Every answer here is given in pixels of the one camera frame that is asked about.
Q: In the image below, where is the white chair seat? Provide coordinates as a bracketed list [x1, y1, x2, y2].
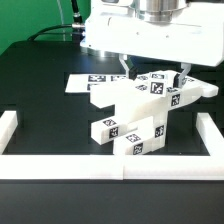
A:
[114, 103, 169, 148]

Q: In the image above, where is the white nut cube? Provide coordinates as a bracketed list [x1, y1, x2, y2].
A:
[149, 71, 173, 97]

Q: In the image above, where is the white chair back frame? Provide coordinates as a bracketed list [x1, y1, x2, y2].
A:
[90, 70, 219, 111]

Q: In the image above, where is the white marker base plate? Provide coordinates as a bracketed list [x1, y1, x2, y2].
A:
[65, 74, 129, 93]

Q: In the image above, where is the black upright cable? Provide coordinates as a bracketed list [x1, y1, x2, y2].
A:
[70, 0, 83, 24]

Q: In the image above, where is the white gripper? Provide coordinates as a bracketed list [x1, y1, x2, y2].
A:
[84, 0, 224, 88]

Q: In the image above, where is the black cable with connector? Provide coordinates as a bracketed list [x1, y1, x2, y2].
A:
[27, 22, 87, 42]

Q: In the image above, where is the white U-shaped fence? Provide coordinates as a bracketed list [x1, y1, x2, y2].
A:
[0, 111, 224, 180]

